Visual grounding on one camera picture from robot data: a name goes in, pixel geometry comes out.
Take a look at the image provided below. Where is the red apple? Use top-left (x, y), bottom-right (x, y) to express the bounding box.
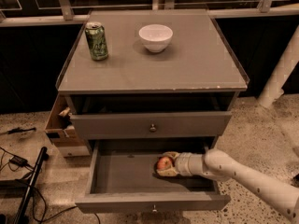
top-left (157, 157), bottom-right (173, 170)

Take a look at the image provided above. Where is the black pole on floor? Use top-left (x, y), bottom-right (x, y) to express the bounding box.
top-left (13, 147), bottom-right (49, 224)

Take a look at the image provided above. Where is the cardboard box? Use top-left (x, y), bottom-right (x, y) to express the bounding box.
top-left (45, 95), bottom-right (90, 158)

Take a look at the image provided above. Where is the white pillar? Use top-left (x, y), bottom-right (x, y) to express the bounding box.
top-left (258, 26), bottom-right (299, 108)

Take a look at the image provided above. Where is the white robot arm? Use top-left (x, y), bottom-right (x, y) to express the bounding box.
top-left (156, 148), bottom-right (299, 224)

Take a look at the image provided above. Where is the metal middle drawer knob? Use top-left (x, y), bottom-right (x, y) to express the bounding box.
top-left (152, 204), bottom-right (158, 213)

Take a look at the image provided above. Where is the grey drawer cabinet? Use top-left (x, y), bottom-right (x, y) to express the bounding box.
top-left (57, 9), bottom-right (248, 148)

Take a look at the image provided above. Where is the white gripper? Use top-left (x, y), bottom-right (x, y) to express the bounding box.
top-left (156, 151), bottom-right (193, 177)

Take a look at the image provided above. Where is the black floor cable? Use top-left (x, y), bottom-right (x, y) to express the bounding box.
top-left (0, 147), bottom-right (101, 224)

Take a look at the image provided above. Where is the metal drawer knob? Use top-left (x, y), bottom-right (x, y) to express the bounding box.
top-left (152, 204), bottom-right (158, 213)
top-left (149, 124), bottom-right (157, 133)

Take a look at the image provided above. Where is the metal top drawer knob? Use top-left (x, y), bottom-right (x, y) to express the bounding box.
top-left (149, 124), bottom-right (157, 133)

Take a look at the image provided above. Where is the black power adapter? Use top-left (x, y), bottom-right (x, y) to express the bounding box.
top-left (9, 156), bottom-right (28, 167)

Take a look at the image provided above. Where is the grey top drawer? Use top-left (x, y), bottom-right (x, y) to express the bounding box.
top-left (71, 111), bottom-right (232, 140)

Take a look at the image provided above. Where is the grey open middle drawer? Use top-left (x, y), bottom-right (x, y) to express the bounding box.
top-left (76, 138), bottom-right (230, 213)

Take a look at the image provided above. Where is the white ceramic bowl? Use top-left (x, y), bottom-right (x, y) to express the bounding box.
top-left (138, 24), bottom-right (173, 53)

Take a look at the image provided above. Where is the metal window railing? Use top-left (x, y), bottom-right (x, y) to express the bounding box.
top-left (0, 0), bottom-right (299, 27)

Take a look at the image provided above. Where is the green soda can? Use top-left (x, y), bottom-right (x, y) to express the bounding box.
top-left (85, 22), bottom-right (108, 61)

